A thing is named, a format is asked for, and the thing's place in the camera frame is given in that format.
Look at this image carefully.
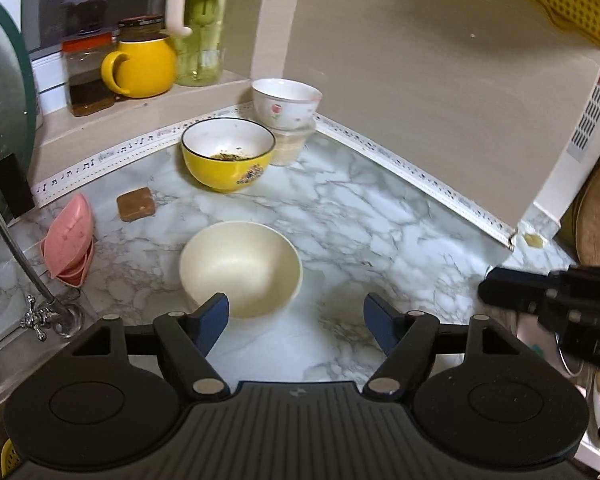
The brown soap block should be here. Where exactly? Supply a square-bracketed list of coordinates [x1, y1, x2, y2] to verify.
[116, 186, 156, 224]

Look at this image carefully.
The clear plastic container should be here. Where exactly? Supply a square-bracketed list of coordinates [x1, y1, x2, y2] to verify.
[270, 118, 317, 167]

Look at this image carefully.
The yellow bowl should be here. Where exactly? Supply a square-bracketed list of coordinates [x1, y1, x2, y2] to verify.
[181, 117, 277, 195]

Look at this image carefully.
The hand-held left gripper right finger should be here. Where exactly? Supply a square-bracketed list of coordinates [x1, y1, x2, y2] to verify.
[364, 293, 524, 403]

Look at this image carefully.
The chrome faucet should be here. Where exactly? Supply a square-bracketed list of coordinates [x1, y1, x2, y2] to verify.
[0, 180, 86, 343]

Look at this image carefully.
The green bottle with pink handle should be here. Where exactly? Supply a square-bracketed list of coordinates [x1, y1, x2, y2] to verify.
[166, 0, 247, 87]

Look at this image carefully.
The black rectangular block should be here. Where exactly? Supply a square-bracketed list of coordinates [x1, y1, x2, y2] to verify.
[0, 152, 35, 220]

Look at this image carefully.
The red lidded jar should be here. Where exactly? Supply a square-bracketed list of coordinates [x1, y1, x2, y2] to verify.
[62, 32, 117, 118]

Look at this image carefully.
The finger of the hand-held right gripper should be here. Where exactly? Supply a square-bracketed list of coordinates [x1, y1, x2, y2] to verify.
[478, 266, 556, 319]

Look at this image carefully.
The glass pot lid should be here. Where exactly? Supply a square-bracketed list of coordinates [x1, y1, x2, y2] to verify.
[0, 0, 44, 262]

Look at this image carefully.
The pink soap holder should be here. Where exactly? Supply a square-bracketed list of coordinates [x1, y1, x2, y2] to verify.
[39, 192, 97, 289]

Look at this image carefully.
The cream bowl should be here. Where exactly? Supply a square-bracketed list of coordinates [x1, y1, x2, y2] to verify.
[179, 220, 303, 320]

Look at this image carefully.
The music note trim tape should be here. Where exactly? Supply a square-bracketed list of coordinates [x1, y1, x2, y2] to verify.
[313, 112, 519, 252]
[30, 102, 257, 210]

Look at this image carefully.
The brown lidded jar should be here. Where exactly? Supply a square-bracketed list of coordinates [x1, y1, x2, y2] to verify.
[117, 14, 167, 44]

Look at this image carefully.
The white flower print bowl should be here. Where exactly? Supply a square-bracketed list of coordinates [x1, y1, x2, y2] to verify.
[251, 78, 324, 131]

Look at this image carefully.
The white plate with dark rim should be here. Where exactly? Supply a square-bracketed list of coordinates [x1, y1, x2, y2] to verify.
[512, 310, 600, 464]

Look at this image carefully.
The yellow plastic basket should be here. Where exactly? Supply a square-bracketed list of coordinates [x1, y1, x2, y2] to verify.
[0, 437, 24, 479]

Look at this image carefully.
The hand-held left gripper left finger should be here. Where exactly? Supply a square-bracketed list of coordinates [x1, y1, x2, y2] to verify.
[72, 292, 230, 403]

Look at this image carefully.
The yellow mug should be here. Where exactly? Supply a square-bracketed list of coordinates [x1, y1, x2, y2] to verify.
[100, 35, 177, 100]

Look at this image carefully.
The white vented panel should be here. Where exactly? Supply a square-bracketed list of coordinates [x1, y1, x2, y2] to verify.
[517, 49, 600, 233]

